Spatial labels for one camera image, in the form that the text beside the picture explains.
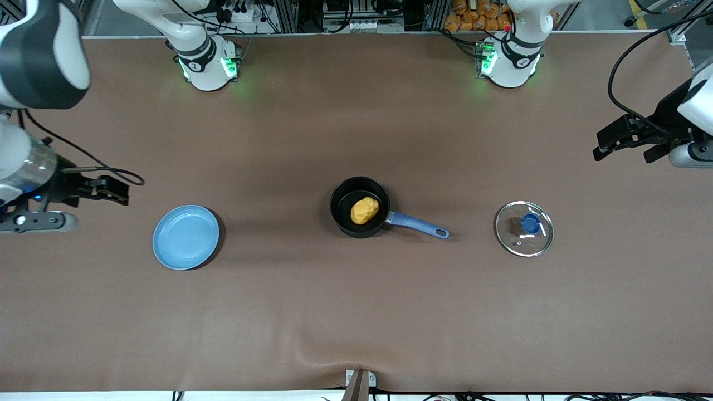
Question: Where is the glass lid blue knob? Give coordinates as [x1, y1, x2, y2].
[495, 200, 554, 258]

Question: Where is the yellow potato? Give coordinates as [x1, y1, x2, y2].
[350, 197, 380, 226]

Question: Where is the light blue plate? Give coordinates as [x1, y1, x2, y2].
[152, 205, 221, 271]

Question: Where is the bag of orange items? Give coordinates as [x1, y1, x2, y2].
[444, 0, 513, 32]

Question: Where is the white power strip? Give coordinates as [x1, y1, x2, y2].
[214, 4, 269, 24]

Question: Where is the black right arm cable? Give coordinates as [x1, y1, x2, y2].
[19, 109, 145, 187]

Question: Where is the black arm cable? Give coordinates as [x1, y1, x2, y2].
[607, 10, 713, 139]
[19, 109, 145, 187]

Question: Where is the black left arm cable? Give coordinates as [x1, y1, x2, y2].
[607, 10, 713, 139]

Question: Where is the black pot blue handle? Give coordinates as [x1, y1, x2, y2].
[330, 177, 450, 239]

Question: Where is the aluminium frame rack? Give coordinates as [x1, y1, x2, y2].
[267, 0, 446, 34]

